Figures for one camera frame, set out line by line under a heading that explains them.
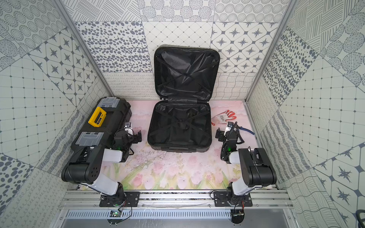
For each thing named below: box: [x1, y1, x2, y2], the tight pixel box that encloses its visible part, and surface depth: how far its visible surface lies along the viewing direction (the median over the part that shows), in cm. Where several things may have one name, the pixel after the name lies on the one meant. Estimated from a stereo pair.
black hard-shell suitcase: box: [147, 44, 221, 153], surface depth 100 cm
